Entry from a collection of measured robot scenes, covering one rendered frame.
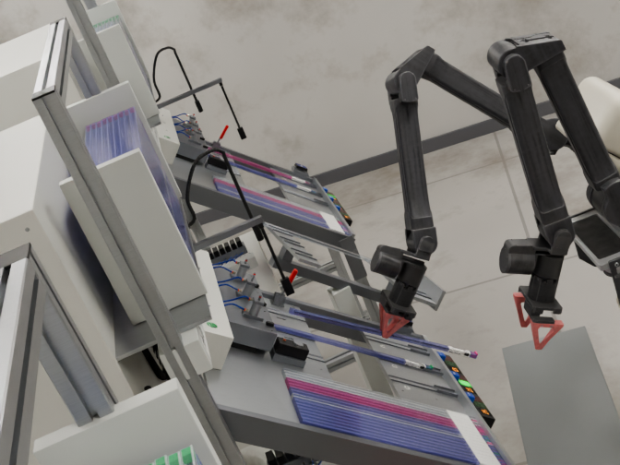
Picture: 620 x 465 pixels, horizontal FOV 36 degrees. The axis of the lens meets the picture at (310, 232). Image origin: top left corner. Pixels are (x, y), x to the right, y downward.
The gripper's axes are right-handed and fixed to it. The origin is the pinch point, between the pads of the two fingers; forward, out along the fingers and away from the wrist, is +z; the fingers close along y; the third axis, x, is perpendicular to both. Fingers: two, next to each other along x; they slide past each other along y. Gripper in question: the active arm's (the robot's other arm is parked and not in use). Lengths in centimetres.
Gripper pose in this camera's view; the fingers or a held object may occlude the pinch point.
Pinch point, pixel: (385, 333)
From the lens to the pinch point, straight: 236.7
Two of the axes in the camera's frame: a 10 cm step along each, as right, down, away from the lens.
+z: -3.6, 8.8, 3.0
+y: 1.9, 3.9, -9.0
